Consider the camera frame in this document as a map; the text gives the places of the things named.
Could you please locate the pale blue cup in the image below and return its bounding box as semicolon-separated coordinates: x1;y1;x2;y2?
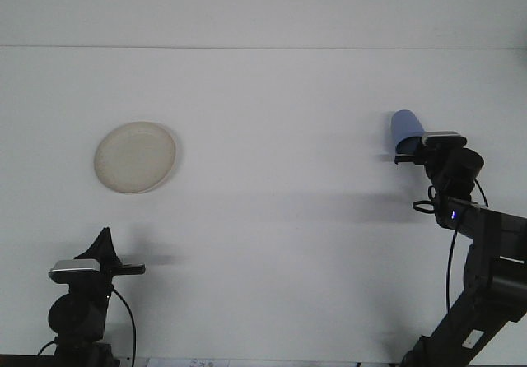
389;109;429;156

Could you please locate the pale round plate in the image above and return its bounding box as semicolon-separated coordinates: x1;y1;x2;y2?
93;121;177;195

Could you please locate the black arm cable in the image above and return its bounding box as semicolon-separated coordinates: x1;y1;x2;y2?
413;177;490;313
110;286;137;362

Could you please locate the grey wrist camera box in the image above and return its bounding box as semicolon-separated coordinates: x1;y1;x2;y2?
420;131;469;148
48;259;103;285

